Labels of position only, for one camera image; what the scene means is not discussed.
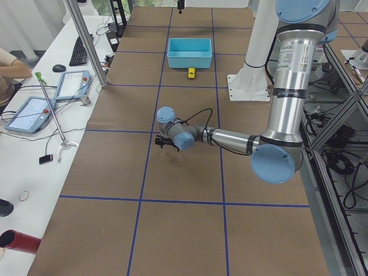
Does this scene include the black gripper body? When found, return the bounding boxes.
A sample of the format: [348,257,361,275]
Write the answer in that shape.
[155,135,173,145]

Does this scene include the yellow beetle toy car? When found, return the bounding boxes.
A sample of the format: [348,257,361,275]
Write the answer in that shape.
[187,67,196,79]

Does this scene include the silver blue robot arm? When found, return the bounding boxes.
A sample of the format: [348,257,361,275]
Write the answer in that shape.
[155,1,340,184]

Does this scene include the light blue plastic bin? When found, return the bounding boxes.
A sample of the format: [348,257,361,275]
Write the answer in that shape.
[167,38,212,69]

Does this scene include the far blue teach pendant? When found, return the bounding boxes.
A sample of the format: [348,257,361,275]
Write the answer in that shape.
[54,70,91,101]

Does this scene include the blue teach pendant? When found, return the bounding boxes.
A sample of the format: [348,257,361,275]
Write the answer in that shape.
[54,70,91,101]
[5,96,51,134]

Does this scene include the small black device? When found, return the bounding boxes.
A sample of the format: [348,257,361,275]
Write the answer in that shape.
[39,154,53,164]

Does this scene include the black keyboard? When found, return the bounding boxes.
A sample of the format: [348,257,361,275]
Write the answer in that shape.
[69,36,88,67]

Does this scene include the black computer mouse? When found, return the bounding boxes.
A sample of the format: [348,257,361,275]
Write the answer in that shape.
[52,64,66,72]

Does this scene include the near blue teach pendant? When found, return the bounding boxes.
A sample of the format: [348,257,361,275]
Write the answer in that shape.
[5,96,51,134]

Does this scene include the person at desk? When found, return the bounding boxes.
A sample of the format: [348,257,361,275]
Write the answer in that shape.
[1,48,32,109]

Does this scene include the red cylinder tube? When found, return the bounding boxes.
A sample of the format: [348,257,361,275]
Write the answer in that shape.
[1,229,41,254]

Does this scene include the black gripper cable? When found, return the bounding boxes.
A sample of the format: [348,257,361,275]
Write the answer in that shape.
[181,108,214,127]

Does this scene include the green handled reacher grabber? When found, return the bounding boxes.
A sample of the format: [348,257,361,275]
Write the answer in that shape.
[35,72,79,163]

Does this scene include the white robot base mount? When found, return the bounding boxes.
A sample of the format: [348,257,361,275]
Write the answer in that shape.
[227,0,279,102]

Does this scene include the aluminium frame post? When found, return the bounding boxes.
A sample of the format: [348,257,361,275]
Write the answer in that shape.
[66,0,108,88]

